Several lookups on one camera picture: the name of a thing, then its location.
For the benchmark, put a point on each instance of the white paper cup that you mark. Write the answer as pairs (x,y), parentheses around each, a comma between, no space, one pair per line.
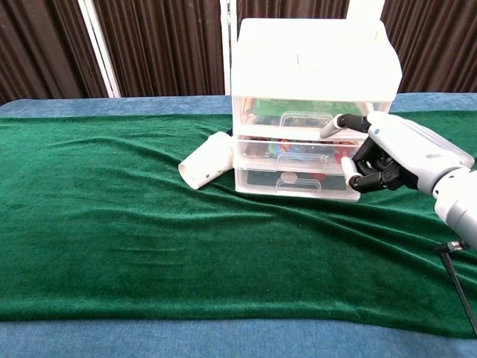
(205,160)

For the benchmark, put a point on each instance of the folding screen with dark curtains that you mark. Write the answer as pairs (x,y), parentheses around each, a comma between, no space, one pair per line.
(167,44)

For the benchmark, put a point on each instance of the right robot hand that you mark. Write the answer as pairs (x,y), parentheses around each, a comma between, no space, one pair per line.
(406,145)

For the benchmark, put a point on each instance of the white round disc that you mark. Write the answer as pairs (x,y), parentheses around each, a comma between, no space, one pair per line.
(288,177)

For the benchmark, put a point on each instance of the blue table cover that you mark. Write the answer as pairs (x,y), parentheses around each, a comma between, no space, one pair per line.
(112,339)

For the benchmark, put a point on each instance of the clear drawer with round disc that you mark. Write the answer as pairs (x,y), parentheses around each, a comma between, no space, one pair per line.
(298,186)

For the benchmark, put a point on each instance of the white plastic drawer unit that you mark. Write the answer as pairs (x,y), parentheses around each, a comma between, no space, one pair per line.
(313,56)

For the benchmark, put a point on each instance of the clear drawer with green sheet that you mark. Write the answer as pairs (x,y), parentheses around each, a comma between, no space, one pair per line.
(305,120)

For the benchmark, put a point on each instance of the green velvet cloth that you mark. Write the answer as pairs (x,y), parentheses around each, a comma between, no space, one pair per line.
(149,242)

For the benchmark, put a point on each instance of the clear drawer with colourful items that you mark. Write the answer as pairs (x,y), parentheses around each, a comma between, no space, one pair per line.
(302,161)

